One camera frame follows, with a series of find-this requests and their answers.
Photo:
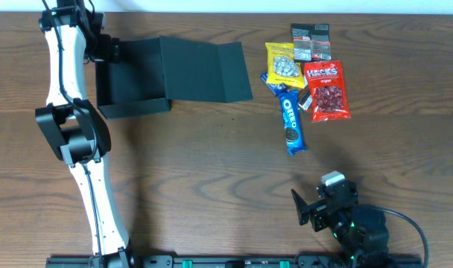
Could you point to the dark green box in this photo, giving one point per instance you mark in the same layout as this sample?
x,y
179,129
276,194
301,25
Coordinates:
x,y
151,73

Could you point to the small red green candy bar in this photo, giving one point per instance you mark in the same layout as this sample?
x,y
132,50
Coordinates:
x,y
304,100

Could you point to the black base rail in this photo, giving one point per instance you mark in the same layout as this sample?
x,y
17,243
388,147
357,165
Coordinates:
x,y
167,261

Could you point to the black snack packet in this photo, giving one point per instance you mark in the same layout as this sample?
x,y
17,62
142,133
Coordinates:
x,y
311,42

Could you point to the yellow snack bag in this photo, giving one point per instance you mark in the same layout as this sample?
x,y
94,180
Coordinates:
x,y
281,67

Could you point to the blue Oreo cookie pack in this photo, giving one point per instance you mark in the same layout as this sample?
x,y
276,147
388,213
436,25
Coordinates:
x,y
291,122

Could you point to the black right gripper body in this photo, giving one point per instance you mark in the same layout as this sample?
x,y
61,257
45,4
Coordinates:
x,y
317,213

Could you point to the red Hacks candy bag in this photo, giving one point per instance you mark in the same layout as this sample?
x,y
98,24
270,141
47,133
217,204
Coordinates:
x,y
327,89

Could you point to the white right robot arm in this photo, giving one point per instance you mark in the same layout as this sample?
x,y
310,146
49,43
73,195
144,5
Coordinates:
x,y
361,231

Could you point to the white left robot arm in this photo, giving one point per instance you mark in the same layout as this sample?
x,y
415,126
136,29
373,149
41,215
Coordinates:
x,y
77,134

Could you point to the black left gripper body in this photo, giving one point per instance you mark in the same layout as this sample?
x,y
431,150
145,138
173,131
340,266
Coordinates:
x,y
112,49

